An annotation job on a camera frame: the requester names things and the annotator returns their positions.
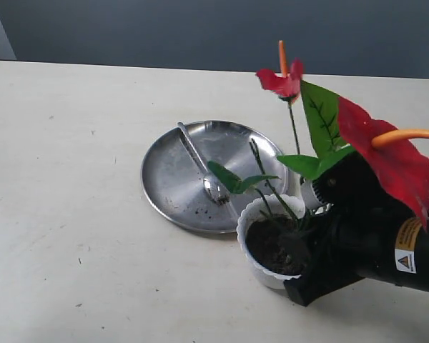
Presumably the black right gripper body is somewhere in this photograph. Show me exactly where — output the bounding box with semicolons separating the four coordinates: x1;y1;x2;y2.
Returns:
303;203;400;286

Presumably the stainless steel spoon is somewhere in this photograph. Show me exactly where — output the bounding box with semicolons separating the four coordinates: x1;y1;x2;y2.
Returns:
177;122;230;206

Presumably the artificial red anthurium plant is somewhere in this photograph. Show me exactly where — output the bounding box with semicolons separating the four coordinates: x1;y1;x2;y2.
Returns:
207;39;429;258

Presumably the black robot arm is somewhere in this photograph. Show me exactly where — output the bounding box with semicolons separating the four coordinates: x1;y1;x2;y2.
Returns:
284;206;429;307

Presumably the dark potting soil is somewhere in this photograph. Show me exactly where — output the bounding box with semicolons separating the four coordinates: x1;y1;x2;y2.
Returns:
245;215;305;275

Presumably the white scalloped plastic pot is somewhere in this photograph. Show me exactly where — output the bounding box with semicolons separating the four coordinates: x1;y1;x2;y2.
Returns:
236;194;306;290

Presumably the round stainless steel plate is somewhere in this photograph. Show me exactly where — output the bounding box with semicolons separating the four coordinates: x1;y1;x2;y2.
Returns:
142;121;296;234

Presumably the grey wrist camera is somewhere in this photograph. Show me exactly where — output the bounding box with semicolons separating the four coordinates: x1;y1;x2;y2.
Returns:
301;152;412;214

